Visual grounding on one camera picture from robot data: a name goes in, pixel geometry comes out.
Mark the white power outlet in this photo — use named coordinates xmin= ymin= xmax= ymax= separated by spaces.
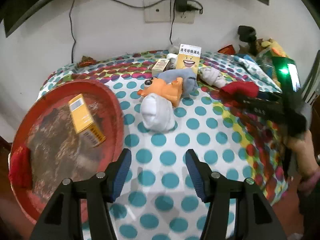
xmin=172 ymin=1 xmax=196 ymax=25

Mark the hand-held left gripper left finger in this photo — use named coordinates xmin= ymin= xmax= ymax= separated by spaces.
xmin=30 ymin=148 xmax=132 ymax=240

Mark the white wall plate with hole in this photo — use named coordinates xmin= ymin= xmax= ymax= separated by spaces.
xmin=143 ymin=0 xmax=173 ymax=23

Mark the red gold wrapper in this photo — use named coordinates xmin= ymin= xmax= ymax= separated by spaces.
xmin=79 ymin=56 xmax=97 ymax=67

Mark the yellow orange packet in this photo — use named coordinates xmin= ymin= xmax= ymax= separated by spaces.
xmin=256 ymin=38 xmax=288 ymax=58

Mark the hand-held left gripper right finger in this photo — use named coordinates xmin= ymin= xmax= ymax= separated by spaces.
xmin=185 ymin=149 xmax=288 ymax=240

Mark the black power adapter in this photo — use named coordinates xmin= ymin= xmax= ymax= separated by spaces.
xmin=174 ymin=0 xmax=188 ymax=12

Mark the long black cable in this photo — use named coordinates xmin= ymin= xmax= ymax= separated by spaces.
xmin=69 ymin=0 xmax=76 ymax=63

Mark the small brown box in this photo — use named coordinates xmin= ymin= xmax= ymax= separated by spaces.
xmin=152 ymin=58 xmax=171 ymax=77

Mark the black upright object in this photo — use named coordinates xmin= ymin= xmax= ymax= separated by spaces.
xmin=237 ymin=25 xmax=257 ymax=55

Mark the orange toy animal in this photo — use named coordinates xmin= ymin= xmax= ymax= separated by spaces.
xmin=137 ymin=77 xmax=184 ymax=107

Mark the person's right hand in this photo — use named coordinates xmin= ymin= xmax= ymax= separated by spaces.
xmin=285 ymin=130 xmax=320 ymax=198

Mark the polka dot tablecloth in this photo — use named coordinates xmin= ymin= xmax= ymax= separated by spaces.
xmin=37 ymin=49 xmax=288 ymax=240

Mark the white grey-striped sock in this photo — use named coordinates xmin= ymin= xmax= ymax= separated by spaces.
xmin=199 ymin=66 xmax=227 ymax=89

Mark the metal chair frame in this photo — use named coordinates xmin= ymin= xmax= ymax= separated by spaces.
xmin=301 ymin=52 xmax=320 ymax=103

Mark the person's right forearm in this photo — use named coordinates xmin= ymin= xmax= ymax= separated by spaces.
xmin=297 ymin=167 xmax=320 ymax=217

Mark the black adapter cable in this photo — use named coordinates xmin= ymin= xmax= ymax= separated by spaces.
xmin=170 ymin=2 xmax=176 ymax=46

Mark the yellow smiley medicine box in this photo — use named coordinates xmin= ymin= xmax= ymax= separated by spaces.
xmin=68 ymin=94 xmax=107 ymax=146
xmin=175 ymin=44 xmax=202 ymax=77

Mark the round red tray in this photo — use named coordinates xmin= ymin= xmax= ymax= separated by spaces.
xmin=9 ymin=79 xmax=125 ymax=227

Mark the blue-grey sock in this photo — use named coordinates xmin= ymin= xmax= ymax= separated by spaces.
xmin=157 ymin=69 xmax=198 ymax=98

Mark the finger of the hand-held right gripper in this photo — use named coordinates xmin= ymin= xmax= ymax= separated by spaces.
xmin=222 ymin=94 xmax=308 ymax=138
xmin=255 ymin=90 xmax=288 ymax=103

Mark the red packet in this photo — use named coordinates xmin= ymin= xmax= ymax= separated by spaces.
xmin=217 ymin=44 xmax=235 ymax=55

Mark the red sock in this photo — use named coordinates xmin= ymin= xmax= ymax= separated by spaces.
xmin=8 ymin=145 xmax=33 ymax=190
xmin=219 ymin=81 xmax=259 ymax=108

